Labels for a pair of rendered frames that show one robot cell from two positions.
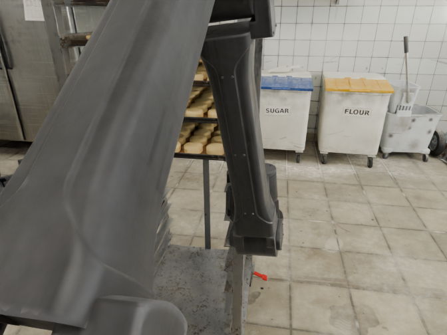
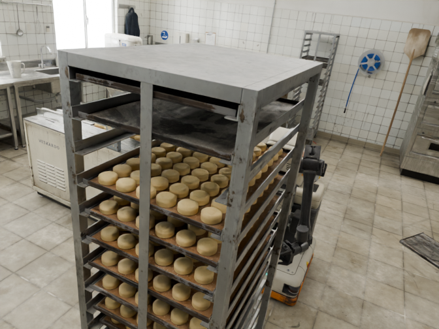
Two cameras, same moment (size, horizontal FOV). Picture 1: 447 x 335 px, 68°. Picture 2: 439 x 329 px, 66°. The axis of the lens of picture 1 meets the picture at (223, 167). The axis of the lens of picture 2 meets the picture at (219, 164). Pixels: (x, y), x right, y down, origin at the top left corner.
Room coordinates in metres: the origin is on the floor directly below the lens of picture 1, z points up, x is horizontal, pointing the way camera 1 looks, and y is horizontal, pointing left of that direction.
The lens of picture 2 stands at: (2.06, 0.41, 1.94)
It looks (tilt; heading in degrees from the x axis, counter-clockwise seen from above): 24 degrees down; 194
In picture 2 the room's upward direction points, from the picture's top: 7 degrees clockwise
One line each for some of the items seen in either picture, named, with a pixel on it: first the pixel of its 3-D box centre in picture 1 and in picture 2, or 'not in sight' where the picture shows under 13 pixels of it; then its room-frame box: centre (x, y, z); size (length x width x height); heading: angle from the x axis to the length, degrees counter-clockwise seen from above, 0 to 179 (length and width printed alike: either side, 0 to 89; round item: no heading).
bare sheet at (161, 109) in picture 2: not in sight; (210, 108); (1.14, 0.13, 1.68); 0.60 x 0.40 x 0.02; 171
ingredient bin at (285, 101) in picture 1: (279, 115); not in sight; (3.18, -0.55, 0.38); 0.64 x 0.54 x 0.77; 170
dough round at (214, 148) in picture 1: (215, 149); not in sight; (0.83, 0.02, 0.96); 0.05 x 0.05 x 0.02
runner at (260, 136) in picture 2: not in sight; (275, 121); (1.16, 0.32, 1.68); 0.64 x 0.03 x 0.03; 171
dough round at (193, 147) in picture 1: (193, 147); not in sight; (0.84, 0.08, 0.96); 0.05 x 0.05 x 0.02
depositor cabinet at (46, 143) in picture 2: not in sight; (104, 166); (-0.57, -1.43, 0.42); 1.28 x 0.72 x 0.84; 79
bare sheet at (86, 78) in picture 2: not in sight; (212, 76); (1.14, 0.13, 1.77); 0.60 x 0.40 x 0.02; 171
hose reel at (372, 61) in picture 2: not in sight; (364, 83); (-4.19, 1.17, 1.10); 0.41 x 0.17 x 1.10; 81
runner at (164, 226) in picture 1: (148, 256); not in sight; (1.16, 0.32, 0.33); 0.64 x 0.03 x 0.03; 171
